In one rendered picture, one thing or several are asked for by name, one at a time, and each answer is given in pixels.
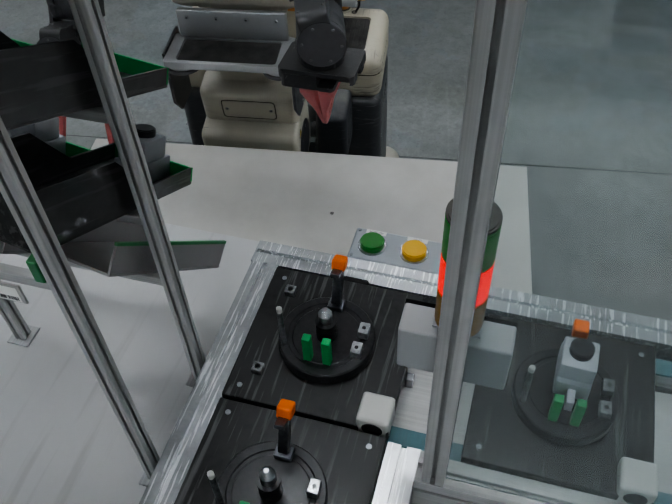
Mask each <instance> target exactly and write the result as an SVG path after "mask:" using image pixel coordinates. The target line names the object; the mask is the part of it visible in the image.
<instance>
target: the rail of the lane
mask: <svg viewBox="0 0 672 504"><path fill-rule="evenodd" d="M334 256H335V255H334V254H329V253H324V252H319V251H314V250H308V249H303V248H298V247H293V246H288V245H283V244H277V243H272V242H267V241H261V240H260V242H259V244H258V246H257V248H256V250H255V252H254V254H253V256H252V259H251V262H252V260H253V261H258V262H263V265H265V266H267V264H273V265H278V266H279V267H280V268H285V269H290V270H295V271H300V272H305V273H310V274H315V275H320V276H325V277H330V273H331V271H332V269H331V266H332V259H333V257H334ZM438 277H439V275H438V274H433V273H427V272H422V271H417V270H412V269H407V268H401V267H396V266H391V265H386V264H381V263H376V262H370V261H365V260H360V259H355V258H350V257H348V263H347V267H346V269H345V271H344V280H345V281H350V282H355V283H360V284H365V285H370V286H375V287H380V288H385V289H390V290H395V291H400V292H405V293H410V294H415V295H420V296H424V302H427V303H432V304H436V296H437V286H438ZM330 278H333V277H330Z"/></svg>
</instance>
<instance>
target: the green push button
mask: <svg viewBox="0 0 672 504"><path fill-rule="evenodd" d="M360 247H361V249H362V250H363V251H365V252H367V253H372V254H373V253H378V252H380V251H381V250H382V249H383V248H384V238H383V236H382V235H381V234H379V233H376V232H369V233H366V234H364V235H363V236H362V237H361V239H360Z"/></svg>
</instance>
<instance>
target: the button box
mask: <svg viewBox="0 0 672 504"><path fill-rule="evenodd" d="M369 232H376V233H379V234H381V235H382V236H383V238H384V248H383V249H382V250H381V251H380V252H378V253H373V254H372V253H367V252H365V251H363V250H362V249H361V247H360V239H361V237H362V236H363V235H364V234H366V233H369ZM409 240H419V241H421V242H423V243H424V244H425V245H426V248H427V252H426V256H425V258H424V259H422V260H420V261H416V262H413V261H409V260H407V259H405V258H404V257H403V255H402V246H403V244H404V243H405V242H407V241H409ZM441 249H442V243H439V242H434V241H428V240H425V239H419V238H414V237H407V236H401V235H396V234H390V233H387V232H381V231H376V230H370V229H363V228H357V230H356V233H355V236H354V238H353V241H352V244H351V247H350V249H349V252H348V255H347V257H350V258H355V259H360V260H365V261H370V262H376V263H381V264H386V265H391V266H396V267H401V268H407V269H412V270H417V271H422V272H427V273H433V274H438V275H439V268H440V258H441Z"/></svg>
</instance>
